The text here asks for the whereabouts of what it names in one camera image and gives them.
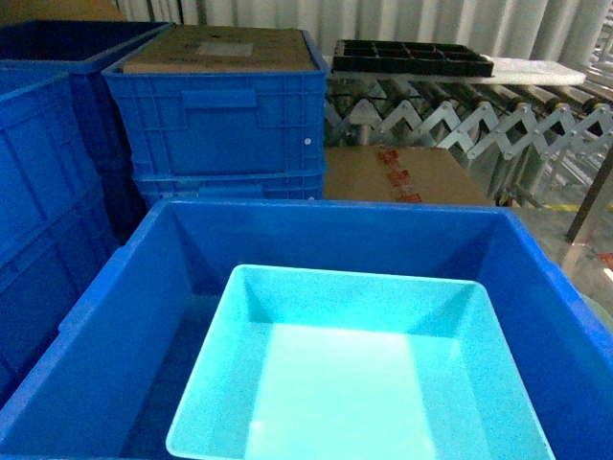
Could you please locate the light turquoise plastic tray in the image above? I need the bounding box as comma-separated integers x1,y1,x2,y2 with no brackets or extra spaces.
166,264,554,459

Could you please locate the blue crate under cardboard crate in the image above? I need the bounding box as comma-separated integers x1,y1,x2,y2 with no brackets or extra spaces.
134,168,327,209

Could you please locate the brown cardboard box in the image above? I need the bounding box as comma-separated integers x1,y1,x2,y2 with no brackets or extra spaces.
323,146,493,206

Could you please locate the blue crate with cardboard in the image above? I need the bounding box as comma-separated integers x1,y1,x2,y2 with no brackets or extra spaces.
103,30,328,177

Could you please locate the black compartment tray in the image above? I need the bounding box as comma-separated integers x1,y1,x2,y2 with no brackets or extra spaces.
331,39,494,78

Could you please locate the cardboard sheet in crate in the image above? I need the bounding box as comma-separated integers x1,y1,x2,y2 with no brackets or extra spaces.
121,25,315,74

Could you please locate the expandable roller conveyor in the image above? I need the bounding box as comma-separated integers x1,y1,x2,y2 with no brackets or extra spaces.
325,51,612,211

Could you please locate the tall blue crate left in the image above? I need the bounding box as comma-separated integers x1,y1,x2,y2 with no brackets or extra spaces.
1,69,118,402

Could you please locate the large open blue crate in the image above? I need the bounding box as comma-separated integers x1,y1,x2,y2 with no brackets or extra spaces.
1,198,612,459

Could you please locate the white foam sheet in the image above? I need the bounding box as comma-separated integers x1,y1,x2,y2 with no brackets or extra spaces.
483,57,586,86

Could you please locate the dark blue crate rear left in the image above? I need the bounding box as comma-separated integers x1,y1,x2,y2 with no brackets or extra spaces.
1,19,170,242

